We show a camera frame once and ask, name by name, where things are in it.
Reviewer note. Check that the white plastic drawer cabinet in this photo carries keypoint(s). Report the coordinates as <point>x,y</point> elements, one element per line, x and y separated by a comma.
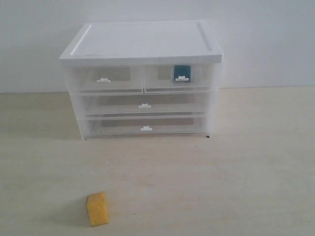
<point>116,44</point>

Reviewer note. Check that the white bottle teal label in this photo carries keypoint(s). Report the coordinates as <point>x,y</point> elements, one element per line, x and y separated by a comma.
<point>186,74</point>

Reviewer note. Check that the middle wide clear drawer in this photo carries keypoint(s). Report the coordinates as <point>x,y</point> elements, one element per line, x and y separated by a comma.
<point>145,103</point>

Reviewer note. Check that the bottom wide clear drawer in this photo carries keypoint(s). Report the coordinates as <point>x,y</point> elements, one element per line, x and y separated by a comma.
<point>176,124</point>

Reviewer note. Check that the wide clear drawer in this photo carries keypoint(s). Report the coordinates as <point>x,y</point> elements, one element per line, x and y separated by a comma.
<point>145,103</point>
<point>176,124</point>

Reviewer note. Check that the yellow sponge wedge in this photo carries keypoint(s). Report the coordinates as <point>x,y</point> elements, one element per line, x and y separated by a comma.
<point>97,209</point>

